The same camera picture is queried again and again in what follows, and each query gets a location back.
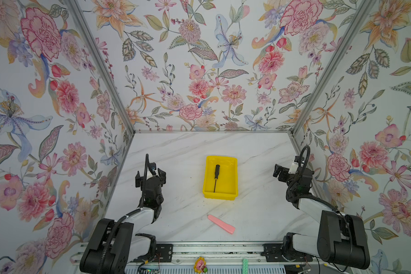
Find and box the yellow plastic bin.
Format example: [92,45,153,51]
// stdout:
[203,155,239,200]

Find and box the green plastic strip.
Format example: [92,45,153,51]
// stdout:
[242,259,249,274]

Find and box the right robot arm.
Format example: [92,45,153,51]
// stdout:
[273,146,371,272]

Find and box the black screwdriver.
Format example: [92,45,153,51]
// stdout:
[213,164,220,192]

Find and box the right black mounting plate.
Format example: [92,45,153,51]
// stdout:
[260,243,313,264]

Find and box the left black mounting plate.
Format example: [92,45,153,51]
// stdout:
[148,244,174,263]

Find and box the black mounting plate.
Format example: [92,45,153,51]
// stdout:
[148,244,174,263]
[260,243,313,264]

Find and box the white pen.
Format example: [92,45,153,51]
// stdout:
[323,263,342,274]

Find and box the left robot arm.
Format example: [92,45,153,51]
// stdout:
[79,155,166,274]

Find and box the pink plastic wedge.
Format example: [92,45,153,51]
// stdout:
[207,215,235,235]

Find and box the pink yellow flower toy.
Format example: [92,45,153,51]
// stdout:
[194,257,208,274]

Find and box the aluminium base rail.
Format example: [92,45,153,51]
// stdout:
[70,241,329,266]

